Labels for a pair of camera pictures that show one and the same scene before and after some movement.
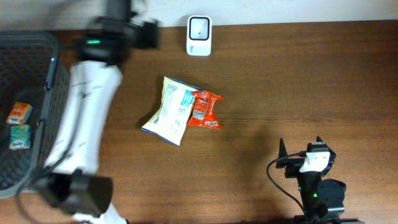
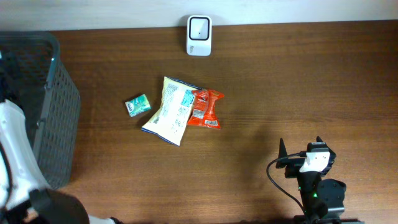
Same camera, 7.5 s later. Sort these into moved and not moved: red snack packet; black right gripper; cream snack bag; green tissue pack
Moved: green tissue pack
Not moved: black right gripper; red snack packet; cream snack bag
